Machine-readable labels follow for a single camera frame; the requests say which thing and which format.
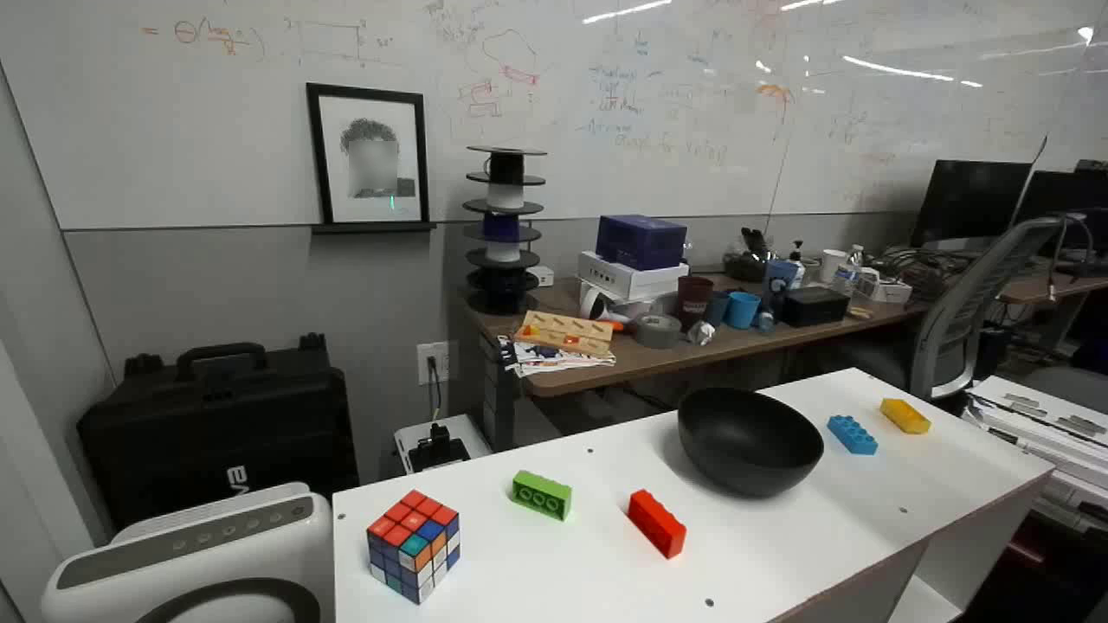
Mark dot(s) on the white air purifier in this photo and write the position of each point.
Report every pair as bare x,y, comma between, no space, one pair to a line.
196,541

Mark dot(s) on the black computer monitor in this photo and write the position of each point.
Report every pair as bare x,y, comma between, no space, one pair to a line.
971,198
1066,202

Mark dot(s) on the blue cup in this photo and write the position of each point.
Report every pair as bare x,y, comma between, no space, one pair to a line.
742,308

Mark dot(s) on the printed paper sheets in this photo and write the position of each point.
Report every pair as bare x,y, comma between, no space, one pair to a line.
555,362

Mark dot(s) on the yellow toy brick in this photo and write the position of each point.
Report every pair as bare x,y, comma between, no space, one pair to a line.
904,418

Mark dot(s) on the white wall power outlet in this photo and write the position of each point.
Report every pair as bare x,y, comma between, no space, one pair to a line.
435,362

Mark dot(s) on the purple box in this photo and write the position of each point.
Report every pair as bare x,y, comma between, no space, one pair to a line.
643,239

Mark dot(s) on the orange colourful game box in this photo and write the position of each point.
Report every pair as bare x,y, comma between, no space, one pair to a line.
564,334

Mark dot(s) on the grey office chair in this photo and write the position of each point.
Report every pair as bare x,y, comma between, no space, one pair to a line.
963,298

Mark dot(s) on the black filament spool stack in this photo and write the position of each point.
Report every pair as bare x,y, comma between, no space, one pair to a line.
503,243

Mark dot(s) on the crumpled silver foil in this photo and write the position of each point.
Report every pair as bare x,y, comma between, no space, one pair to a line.
702,334

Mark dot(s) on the dark maroon mug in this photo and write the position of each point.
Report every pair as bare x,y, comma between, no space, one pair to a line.
698,290

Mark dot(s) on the red small object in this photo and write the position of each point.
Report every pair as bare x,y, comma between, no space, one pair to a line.
414,546

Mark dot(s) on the green ball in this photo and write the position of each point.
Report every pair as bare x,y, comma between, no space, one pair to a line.
541,494

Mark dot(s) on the white cardboard box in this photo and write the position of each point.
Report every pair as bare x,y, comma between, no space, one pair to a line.
631,282

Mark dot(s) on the small black box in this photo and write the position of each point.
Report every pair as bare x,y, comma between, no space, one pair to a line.
816,305

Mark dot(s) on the blue toy brick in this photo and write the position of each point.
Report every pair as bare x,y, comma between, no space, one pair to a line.
854,435

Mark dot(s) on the black framed portrait picture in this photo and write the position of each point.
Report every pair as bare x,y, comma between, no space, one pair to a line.
367,157

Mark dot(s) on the red toy brick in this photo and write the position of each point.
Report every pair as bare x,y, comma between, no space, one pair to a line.
654,523

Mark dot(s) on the grey tape roll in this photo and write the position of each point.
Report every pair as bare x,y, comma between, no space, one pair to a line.
658,329

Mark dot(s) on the wooden desk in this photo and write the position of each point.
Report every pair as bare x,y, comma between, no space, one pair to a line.
693,351

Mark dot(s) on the black hard carrying case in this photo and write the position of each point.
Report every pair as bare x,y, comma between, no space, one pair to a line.
218,426

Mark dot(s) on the black bowl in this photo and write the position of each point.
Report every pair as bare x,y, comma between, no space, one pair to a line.
748,446

